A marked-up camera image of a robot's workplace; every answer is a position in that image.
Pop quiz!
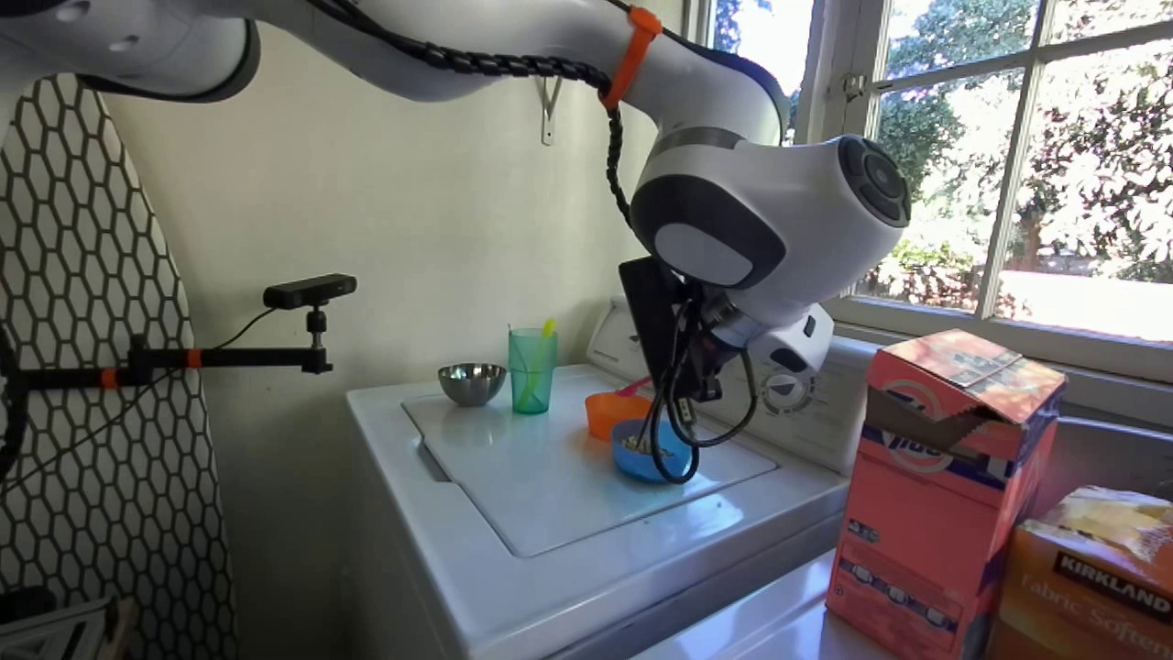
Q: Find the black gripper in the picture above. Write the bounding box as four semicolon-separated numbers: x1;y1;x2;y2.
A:
648;304;750;432

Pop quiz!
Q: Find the blue plastic bowl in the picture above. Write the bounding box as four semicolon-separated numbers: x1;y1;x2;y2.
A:
607;419;705;487

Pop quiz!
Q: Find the orange plastic bowl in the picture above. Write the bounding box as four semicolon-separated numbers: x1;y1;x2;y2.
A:
583;390;657;446

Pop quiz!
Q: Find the stainless steel bowl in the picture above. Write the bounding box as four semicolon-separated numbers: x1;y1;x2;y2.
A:
436;361;510;411

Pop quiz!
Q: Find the teal translucent plastic cup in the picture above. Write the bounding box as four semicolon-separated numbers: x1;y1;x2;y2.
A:
507;323;560;419

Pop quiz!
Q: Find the white washing machine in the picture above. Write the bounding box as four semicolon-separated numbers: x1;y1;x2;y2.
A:
345;293;885;660

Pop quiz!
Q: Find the white dryer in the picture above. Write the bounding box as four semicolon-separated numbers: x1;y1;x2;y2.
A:
633;548;857;660

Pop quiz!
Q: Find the pink cardboard box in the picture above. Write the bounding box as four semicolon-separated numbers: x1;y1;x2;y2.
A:
826;328;1072;660

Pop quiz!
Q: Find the Kirkland cardboard box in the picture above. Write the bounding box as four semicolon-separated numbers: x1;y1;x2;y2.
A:
987;485;1173;660

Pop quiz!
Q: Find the hexagon pattern ironing board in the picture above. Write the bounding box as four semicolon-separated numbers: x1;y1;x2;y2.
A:
0;70;241;660

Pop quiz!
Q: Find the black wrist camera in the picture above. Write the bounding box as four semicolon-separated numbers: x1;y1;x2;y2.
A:
617;254;700;406

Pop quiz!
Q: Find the black external camera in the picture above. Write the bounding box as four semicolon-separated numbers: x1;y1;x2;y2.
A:
260;270;359;312

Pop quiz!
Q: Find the white window frame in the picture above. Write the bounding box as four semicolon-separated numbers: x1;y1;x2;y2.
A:
682;0;1173;386

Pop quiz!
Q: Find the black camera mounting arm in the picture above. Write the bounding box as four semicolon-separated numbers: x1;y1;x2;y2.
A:
0;304;336;397

